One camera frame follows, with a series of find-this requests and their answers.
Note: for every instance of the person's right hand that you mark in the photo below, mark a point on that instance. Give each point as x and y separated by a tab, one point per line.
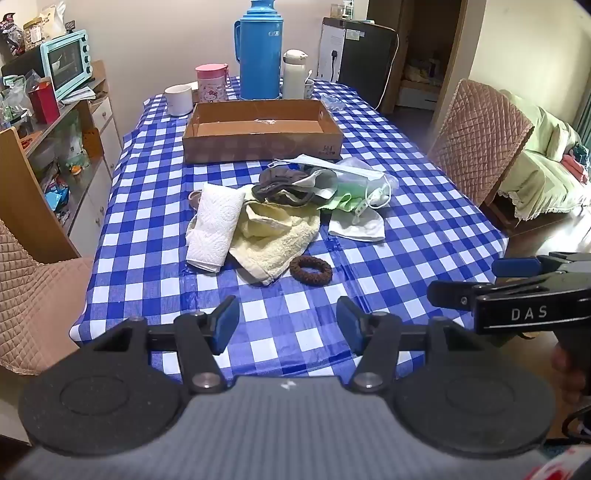
570	369

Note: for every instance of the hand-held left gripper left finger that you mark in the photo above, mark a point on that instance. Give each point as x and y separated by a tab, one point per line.
226	323

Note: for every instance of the pink cartoon cup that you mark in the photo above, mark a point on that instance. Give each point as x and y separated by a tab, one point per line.
211	87

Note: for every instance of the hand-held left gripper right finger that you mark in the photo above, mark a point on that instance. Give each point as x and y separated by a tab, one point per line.
348	323

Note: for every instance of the green cloth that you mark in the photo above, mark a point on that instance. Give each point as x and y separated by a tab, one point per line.
341	201

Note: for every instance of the white paper towel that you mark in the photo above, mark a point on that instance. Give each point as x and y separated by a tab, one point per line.
212	221

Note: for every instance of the white cup face mask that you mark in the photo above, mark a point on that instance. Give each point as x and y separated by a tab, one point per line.
358	228

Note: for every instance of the black cabinet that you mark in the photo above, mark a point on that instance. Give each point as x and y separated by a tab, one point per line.
364	60

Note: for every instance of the white appliance carton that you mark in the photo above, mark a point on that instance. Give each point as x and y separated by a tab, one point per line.
330	46

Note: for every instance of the brown hair scrunchie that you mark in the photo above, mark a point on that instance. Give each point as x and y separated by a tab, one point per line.
295	270

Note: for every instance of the cardboard box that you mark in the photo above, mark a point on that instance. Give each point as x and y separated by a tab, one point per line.
258	145

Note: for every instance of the dark grey cloth mask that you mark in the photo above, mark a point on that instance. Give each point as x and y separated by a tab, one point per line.
277	196

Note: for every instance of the white paper bag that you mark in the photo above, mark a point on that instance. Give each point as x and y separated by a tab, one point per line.
53	21

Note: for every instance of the white insulated bottle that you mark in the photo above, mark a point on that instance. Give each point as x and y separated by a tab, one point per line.
294	78

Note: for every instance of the white cloth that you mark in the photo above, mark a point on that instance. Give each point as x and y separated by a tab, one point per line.
318	182

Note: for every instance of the patterned white mug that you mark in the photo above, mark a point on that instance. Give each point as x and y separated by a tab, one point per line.
309	90

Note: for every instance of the green covered sofa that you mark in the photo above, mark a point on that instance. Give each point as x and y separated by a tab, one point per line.
540	175

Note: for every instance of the glass jar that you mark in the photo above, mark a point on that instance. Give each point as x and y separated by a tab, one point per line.
338	11

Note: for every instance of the wooden sideboard cabinet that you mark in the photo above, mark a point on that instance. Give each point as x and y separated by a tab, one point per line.
99	138

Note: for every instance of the brown quilted chair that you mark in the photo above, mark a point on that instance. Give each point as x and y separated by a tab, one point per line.
480	134
32	300

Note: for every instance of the tissue packet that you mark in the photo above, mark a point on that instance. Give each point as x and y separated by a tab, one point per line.
332	100

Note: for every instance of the blue white checkered tablecloth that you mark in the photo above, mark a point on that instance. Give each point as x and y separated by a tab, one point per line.
138	207

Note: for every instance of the dark snack bag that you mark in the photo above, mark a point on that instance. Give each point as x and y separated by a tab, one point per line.
10	34

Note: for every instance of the red white printed clothing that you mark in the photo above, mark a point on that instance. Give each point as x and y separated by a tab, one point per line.
570	466

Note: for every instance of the blue face mask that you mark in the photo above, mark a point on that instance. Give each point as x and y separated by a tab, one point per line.
314	161

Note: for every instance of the clear plastic bag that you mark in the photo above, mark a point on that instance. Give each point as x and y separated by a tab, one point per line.
355	166

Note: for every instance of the tape roll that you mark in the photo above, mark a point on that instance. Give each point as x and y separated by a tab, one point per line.
193	199

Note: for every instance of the paper stack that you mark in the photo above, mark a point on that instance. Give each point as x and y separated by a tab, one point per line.
78	95

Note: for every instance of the teal toaster oven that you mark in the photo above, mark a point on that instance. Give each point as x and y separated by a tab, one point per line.
64	64

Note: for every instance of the green packet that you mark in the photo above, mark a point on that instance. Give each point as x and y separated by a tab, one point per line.
74	143

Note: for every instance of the red canister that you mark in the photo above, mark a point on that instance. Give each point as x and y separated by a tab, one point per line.
44	104

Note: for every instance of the blue thermos flask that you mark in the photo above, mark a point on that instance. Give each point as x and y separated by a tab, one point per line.
258	55

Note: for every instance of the yellow towel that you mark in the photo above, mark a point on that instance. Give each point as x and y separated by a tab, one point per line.
277	244

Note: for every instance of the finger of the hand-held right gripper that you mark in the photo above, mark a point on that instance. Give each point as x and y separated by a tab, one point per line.
512	266
452	295

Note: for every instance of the black appliance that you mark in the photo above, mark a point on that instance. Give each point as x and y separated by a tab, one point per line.
23	67

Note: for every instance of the blue packets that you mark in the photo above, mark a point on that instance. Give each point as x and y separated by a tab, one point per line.
56	196

